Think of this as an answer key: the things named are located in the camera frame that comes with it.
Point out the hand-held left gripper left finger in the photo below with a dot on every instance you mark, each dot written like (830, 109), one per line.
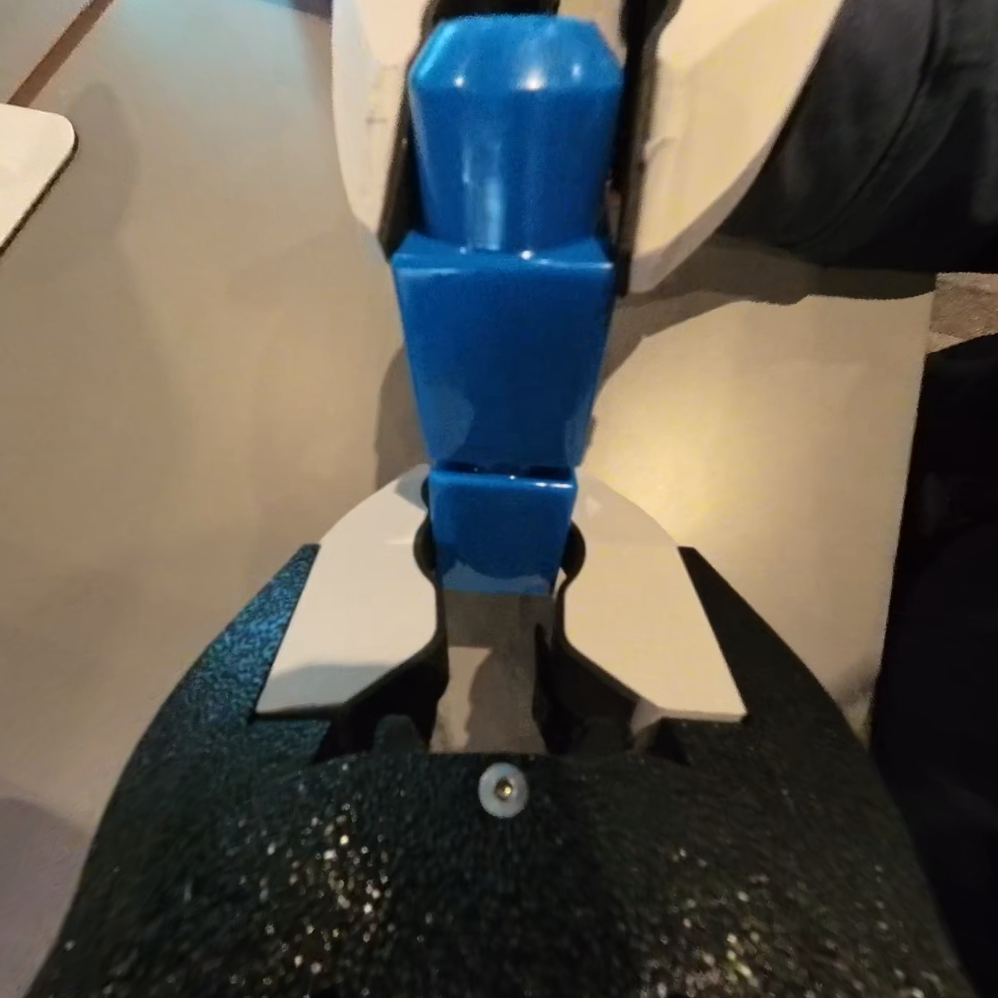
(351, 608)

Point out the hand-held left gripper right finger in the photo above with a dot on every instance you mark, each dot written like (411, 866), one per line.
(655, 624)

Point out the blue mega block with stud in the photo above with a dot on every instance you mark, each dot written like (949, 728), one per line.
(507, 257)

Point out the small blue mega block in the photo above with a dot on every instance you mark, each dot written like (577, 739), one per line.
(503, 530)

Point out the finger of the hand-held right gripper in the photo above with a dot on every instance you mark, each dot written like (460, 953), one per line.
(366, 101)
(702, 132)

